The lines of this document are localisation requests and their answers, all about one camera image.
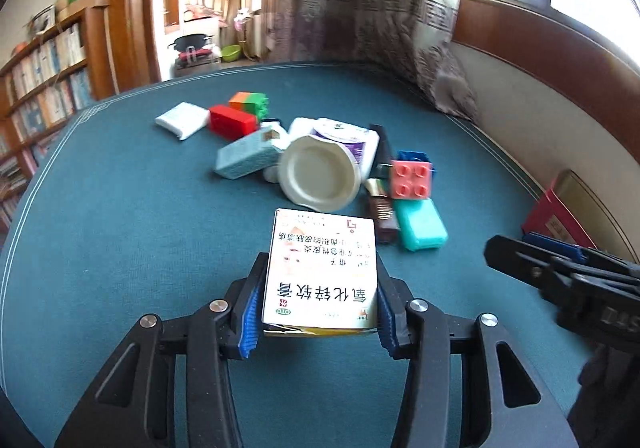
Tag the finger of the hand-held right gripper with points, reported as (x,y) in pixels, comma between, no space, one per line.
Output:
(515,263)
(555,248)

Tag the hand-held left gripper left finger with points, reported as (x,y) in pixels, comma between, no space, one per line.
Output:
(250,323)

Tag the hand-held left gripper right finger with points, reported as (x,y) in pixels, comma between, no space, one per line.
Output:
(385,323)

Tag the red tin box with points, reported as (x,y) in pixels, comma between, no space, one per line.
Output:
(550,218)

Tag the white medicine box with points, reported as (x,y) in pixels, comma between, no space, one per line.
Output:
(320,273)

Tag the teal plastic case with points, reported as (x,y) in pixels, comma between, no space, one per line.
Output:
(420,225)

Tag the brown cosmetic bottle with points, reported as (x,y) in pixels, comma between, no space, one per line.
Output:
(382,215)

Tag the pink building block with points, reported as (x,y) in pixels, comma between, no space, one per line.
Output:
(411,179)

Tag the blue building block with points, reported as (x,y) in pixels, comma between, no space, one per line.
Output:
(412,156)

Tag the light teal patterned box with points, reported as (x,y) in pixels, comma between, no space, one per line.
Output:
(245,156)

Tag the black lipstick tube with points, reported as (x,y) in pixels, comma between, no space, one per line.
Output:
(382,143)

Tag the white bottle with purple label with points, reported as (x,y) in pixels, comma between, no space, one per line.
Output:
(350,138)

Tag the red building block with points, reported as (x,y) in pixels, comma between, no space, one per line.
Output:
(232,121)

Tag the teal desktop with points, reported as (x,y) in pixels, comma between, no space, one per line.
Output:
(125,228)

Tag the wooden window panel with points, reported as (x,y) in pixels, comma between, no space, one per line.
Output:
(550,58)

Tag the white tissue packet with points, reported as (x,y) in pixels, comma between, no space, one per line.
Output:
(182,121)

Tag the orange and green building block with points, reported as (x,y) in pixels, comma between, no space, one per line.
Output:
(250,102)

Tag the metal cart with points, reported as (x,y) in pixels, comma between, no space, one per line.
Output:
(195,63)

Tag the green plastic basin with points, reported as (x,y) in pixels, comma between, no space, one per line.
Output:
(231,53)

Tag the black wok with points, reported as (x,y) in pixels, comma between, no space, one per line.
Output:
(190,42)

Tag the patterned beige curtain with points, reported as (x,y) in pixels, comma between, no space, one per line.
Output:
(350,18)

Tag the wooden bookshelf with books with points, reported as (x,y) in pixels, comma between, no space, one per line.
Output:
(50,78)

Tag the wooden door frame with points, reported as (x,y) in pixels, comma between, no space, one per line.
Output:
(135,28)

